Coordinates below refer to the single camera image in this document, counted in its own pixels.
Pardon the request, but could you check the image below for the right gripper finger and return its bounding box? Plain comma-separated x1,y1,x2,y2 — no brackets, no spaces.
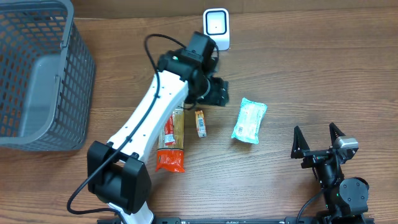
290,126,310,159
329,123,345,144

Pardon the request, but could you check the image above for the small orange snack box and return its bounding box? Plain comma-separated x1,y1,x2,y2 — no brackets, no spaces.
195,110,207,138

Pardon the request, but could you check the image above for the teal wet wipes pack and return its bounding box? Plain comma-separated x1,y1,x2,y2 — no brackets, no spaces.
231,98,267,144

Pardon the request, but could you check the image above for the orange spaghetti packet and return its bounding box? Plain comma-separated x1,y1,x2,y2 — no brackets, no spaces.
155,103,185,173

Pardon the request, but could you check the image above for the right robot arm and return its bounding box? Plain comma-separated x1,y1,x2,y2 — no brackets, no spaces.
290,123,374,223

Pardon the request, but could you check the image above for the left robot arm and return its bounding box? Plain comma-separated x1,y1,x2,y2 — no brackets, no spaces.
84,32,229,223

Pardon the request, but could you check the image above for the white barcode scanner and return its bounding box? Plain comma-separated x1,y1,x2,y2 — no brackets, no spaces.
203,8,230,51

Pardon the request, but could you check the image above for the grey plastic mesh basket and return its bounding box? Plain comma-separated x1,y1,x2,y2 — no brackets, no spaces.
1,0,96,151

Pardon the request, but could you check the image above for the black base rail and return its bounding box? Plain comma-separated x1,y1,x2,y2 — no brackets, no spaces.
152,216,376,224

